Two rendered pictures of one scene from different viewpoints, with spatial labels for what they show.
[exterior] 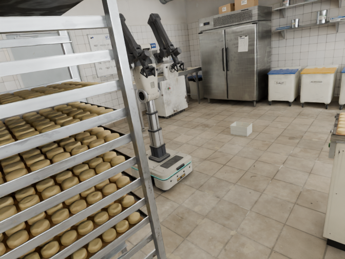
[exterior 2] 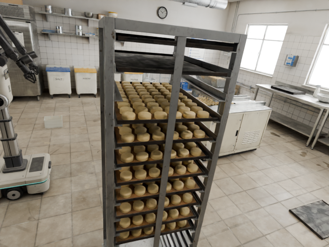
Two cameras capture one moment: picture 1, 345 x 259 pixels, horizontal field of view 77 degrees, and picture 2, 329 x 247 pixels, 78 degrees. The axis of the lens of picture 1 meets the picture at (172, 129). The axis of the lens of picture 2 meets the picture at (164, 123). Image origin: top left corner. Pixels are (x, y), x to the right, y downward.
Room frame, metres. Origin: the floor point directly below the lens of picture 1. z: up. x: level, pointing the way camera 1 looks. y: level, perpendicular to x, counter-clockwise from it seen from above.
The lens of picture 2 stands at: (0.26, 1.42, 1.79)
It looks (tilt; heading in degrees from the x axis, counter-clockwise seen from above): 23 degrees down; 290
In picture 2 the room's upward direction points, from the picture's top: 6 degrees clockwise
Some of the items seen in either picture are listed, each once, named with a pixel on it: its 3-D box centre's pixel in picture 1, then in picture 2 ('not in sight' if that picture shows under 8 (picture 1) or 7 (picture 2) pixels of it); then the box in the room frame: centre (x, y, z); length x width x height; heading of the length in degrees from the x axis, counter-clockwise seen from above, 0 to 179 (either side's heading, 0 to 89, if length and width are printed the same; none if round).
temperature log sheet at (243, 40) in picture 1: (243, 43); (17, 39); (4.82, -1.72, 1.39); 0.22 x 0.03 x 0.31; 45
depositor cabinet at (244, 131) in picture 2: not in sight; (223, 126); (0.39, -2.07, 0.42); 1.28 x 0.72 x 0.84; 48
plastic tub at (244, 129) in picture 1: (241, 128); (53, 121); (3.38, -1.15, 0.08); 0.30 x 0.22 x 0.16; 47
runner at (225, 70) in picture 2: not in sight; (192, 61); (0.52, 0.38, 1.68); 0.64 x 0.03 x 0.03; 130
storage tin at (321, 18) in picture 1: (321, 17); (79, 30); (4.50, -3.14, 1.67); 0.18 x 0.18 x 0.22
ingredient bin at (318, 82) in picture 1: (318, 86); (85, 81); (4.29, -3.06, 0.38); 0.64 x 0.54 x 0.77; 136
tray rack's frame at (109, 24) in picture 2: not in sight; (144, 185); (0.67, 0.50, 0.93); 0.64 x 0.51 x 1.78; 130
